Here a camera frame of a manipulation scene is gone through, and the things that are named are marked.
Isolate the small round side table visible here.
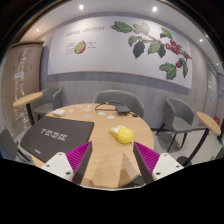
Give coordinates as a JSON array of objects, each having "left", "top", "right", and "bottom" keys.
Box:
[
  {"left": 13, "top": 92, "right": 43, "bottom": 125},
  {"left": 177, "top": 112, "right": 221, "bottom": 167}
]

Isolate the black power adapter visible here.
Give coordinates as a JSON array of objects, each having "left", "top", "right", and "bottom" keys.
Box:
[{"left": 115, "top": 106, "right": 130, "bottom": 114}]

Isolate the black cable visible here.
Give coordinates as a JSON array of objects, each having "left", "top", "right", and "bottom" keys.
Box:
[{"left": 94, "top": 102, "right": 140, "bottom": 118}]

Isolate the yellow computer mouse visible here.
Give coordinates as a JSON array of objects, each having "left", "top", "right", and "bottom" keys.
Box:
[{"left": 109, "top": 125, "right": 134, "bottom": 144}]

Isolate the grey chair middle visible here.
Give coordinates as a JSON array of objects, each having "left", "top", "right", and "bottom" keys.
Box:
[{"left": 93, "top": 90, "right": 144, "bottom": 117}]

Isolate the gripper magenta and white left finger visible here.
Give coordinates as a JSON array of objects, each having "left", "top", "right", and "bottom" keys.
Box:
[{"left": 42, "top": 142, "right": 92, "bottom": 185}]

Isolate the black mouse pad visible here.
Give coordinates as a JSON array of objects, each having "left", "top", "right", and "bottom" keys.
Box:
[{"left": 20, "top": 116, "right": 94, "bottom": 162}]

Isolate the grey chair near left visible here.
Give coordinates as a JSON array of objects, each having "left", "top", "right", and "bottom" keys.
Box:
[{"left": 0, "top": 127, "right": 34, "bottom": 164}]

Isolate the grey chair right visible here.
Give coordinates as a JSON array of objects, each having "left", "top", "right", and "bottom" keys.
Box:
[{"left": 157, "top": 97, "right": 195, "bottom": 150}]

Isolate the small round side table right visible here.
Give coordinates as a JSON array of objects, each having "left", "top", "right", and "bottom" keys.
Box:
[{"left": 177, "top": 112, "right": 221, "bottom": 167}]

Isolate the small round side table left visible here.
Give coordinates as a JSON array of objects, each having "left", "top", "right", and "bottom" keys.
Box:
[{"left": 13, "top": 92, "right": 43, "bottom": 125}]

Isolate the white small box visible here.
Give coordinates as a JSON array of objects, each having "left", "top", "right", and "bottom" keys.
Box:
[{"left": 53, "top": 109, "right": 65, "bottom": 117}]

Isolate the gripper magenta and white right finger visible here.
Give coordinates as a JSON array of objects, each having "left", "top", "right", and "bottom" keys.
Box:
[{"left": 133, "top": 142, "right": 183, "bottom": 184}]

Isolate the round wooden table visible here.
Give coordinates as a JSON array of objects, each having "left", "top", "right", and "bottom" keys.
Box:
[{"left": 30, "top": 102, "right": 155, "bottom": 190}]

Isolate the grey chair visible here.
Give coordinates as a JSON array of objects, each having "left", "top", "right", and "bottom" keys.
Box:
[
  {"left": 157, "top": 97, "right": 195, "bottom": 150},
  {"left": 0, "top": 127, "right": 34, "bottom": 164},
  {"left": 93, "top": 90, "right": 144, "bottom": 117},
  {"left": 34, "top": 87, "right": 62, "bottom": 116}
]

